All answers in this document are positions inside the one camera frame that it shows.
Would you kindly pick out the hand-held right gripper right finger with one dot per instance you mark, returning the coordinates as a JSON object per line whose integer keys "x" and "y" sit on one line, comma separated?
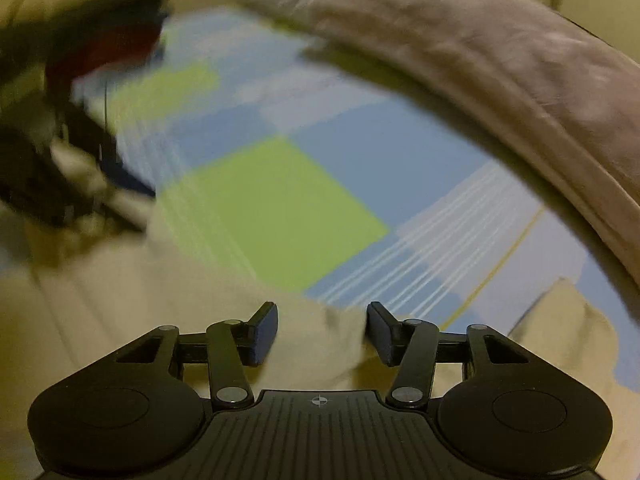
{"x": 381, "y": 335}

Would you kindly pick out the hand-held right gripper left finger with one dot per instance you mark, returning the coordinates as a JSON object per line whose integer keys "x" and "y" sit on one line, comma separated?
{"x": 262, "y": 335}

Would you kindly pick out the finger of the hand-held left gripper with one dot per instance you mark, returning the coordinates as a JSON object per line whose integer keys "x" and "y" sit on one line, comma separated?
{"x": 100, "y": 215}
{"x": 125, "y": 177}

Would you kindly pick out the cream garment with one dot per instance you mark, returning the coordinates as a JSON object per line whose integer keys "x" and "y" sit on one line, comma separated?
{"x": 125, "y": 285}

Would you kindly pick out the checkered bed sheet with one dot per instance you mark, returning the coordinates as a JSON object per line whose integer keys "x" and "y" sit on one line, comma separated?
{"x": 275, "y": 210}

